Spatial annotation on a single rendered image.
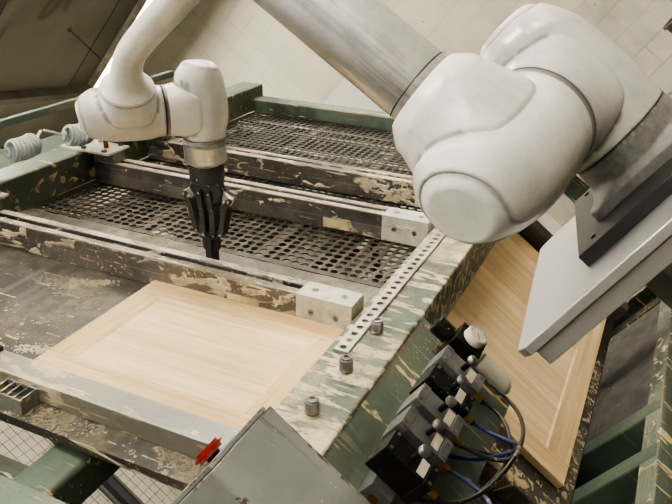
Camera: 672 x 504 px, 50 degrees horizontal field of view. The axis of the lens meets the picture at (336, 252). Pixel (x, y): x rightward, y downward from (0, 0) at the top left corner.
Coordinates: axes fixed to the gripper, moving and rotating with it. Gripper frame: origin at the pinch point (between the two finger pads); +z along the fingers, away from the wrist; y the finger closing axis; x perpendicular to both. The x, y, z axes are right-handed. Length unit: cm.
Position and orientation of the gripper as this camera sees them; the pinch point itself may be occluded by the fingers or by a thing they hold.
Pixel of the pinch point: (212, 249)
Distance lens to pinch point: 163.0
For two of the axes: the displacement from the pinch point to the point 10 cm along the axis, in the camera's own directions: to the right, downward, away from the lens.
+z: -0.1, 9.0, 4.4
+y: -9.1, -2.0, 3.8
